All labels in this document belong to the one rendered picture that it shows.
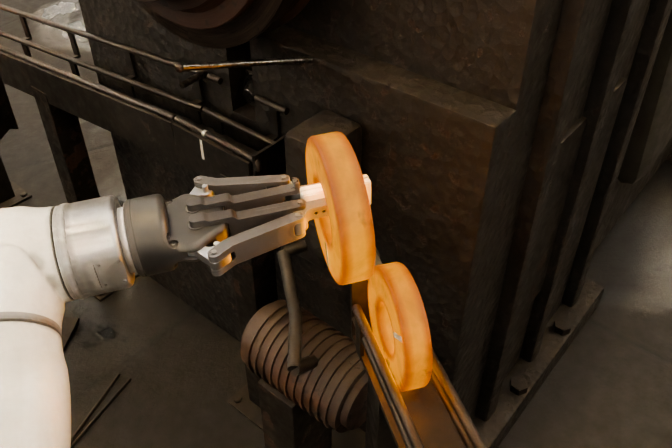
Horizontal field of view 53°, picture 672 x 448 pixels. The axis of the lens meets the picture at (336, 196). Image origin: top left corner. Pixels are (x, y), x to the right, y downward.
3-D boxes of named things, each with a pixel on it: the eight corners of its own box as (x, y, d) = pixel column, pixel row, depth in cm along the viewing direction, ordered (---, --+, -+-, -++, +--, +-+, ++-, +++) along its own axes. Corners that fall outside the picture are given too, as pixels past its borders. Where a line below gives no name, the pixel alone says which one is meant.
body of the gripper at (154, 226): (136, 239, 70) (225, 220, 72) (140, 298, 63) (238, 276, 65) (118, 182, 65) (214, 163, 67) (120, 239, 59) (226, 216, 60)
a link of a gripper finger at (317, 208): (286, 205, 66) (293, 224, 64) (336, 194, 67) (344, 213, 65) (287, 216, 67) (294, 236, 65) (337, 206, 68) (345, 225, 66)
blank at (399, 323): (402, 370, 91) (378, 375, 90) (383, 255, 91) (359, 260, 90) (442, 403, 76) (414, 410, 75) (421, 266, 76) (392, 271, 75)
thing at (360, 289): (401, 325, 95) (403, 264, 89) (403, 328, 95) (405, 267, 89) (351, 336, 94) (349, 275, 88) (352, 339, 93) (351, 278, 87)
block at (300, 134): (328, 220, 121) (327, 103, 106) (364, 239, 117) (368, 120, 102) (287, 252, 114) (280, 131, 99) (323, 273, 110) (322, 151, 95)
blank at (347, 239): (329, 106, 72) (298, 111, 71) (373, 173, 59) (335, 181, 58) (340, 227, 80) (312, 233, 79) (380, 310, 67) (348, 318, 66)
